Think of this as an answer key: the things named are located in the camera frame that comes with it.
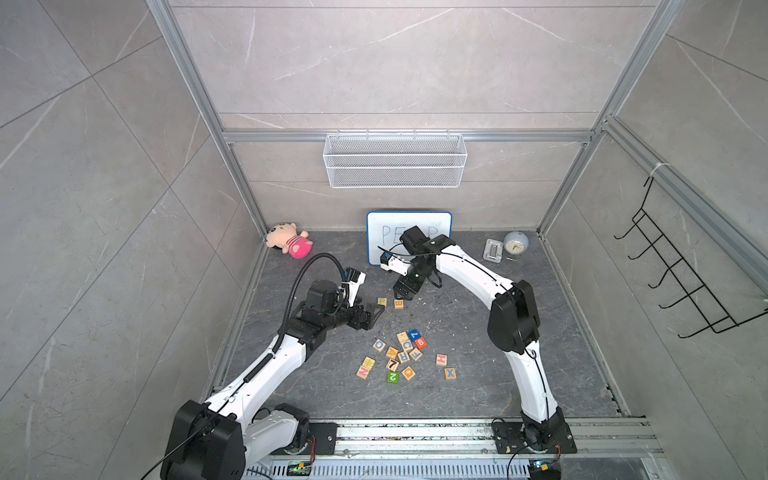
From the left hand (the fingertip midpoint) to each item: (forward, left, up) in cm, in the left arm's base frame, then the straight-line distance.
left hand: (375, 299), depth 81 cm
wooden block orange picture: (-15, -9, -16) cm, 24 cm away
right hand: (+10, -10, -9) cm, 17 cm away
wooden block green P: (+8, -2, -15) cm, 18 cm away
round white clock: (+28, -52, -10) cm, 60 cm away
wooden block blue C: (-7, -9, -15) cm, 19 cm away
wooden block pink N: (-15, +4, -16) cm, 22 cm away
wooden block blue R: (-11, -8, -15) cm, 20 cm away
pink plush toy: (+35, +34, -10) cm, 50 cm away
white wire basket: (+47, -8, +13) cm, 50 cm away
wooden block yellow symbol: (-12, +3, -16) cm, 20 cm away
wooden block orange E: (+7, -7, -16) cm, 19 cm away
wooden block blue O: (-7, -1, -15) cm, 17 cm away
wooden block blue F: (-10, -11, -16) cm, 22 cm away
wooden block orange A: (-9, -4, -16) cm, 19 cm away
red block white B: (-6, -13, -16) cm, 22 cm away
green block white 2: (-16, -4, -15) cm, 23 cm away
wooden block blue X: (-16, -21, -16) cm, 31 cm away
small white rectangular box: (+30, -45, -17) cm, 57 cm away
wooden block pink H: (-12, -19, -16) cm, 27 cm away
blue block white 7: (-4, -11, -15) cm, 20 cm away
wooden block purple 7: (-13, -4, -15) cm, 21 cm away
